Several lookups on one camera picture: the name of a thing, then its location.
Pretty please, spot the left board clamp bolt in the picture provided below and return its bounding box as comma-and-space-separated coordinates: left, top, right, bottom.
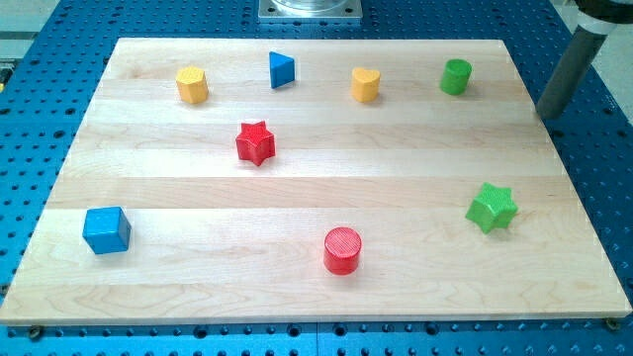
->
26, 325, 45, 341

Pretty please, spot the red cylinder block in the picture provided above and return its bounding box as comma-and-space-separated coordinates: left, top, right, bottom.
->
323, 226, 362, 275

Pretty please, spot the blue triangle block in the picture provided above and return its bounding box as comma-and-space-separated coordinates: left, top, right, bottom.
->
269, 51, 295, 89

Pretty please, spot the yellow hexagon block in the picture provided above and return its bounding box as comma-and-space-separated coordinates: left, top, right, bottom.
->
175, 66, 209, 104

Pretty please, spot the wooden board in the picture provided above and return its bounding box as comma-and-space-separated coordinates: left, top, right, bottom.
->
1, 38, 631, 326

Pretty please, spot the yellow heart block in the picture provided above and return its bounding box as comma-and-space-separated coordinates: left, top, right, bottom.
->
351, 67, 381, 103

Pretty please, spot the red star block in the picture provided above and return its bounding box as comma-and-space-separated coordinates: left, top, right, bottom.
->
235, 122, 276, 166

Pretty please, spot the green cylinder block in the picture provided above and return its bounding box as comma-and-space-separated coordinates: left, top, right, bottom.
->
440, 58, 473, 95

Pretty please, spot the board clamp bolt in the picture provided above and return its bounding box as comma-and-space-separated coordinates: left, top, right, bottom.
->
26, 325, 45, 341
603, 318, 621, 332

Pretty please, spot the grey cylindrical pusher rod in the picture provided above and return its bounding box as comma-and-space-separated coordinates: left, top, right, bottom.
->
536, 26, 607, 120

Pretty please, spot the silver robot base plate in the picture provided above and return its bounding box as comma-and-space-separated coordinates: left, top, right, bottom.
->
257, 0, 363, 22

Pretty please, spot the right board clamp bolt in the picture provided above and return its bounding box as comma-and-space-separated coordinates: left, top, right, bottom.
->
603, 318, 621, 332

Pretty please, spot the green star block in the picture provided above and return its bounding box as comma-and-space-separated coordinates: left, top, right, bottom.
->
466, 182, 518, 234

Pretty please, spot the blue cube block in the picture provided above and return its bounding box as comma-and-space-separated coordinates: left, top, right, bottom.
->
82, 207, 132, 254

